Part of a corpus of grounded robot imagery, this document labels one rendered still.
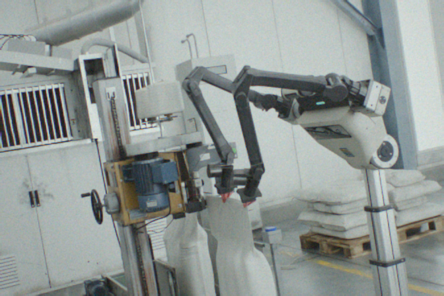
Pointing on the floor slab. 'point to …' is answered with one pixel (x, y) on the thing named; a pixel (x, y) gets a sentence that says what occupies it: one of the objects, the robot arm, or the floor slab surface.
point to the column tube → (129, 252)
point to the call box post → (277, 269)
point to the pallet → (329, 243)
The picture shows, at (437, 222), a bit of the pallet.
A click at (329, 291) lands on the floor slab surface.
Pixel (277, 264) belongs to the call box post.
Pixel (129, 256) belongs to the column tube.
